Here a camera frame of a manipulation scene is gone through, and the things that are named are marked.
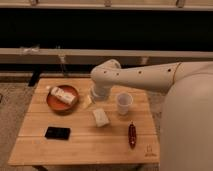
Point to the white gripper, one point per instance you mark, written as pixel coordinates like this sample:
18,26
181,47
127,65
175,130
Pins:
99,93

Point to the red chili pepper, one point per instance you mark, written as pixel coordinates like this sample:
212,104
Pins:
132,135

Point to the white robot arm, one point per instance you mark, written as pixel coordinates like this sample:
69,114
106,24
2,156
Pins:
186,130

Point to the white ceramic cup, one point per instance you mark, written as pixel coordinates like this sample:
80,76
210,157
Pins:
123,101

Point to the small yellow block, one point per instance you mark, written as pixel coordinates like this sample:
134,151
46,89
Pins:
87,102

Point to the white rectangular sponge block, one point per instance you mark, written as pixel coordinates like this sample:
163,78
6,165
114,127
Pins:
101,118

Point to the white tube on plate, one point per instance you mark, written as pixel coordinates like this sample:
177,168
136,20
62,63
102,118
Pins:
62,95

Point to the orange round plate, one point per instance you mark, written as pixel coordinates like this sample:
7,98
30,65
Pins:
58,106

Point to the wooden table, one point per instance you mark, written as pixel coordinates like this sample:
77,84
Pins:
87,143

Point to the black rectangular phone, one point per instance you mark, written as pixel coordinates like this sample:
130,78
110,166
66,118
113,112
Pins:
57,133

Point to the grey horizontal rail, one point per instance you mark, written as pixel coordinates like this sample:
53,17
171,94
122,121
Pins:
86,56

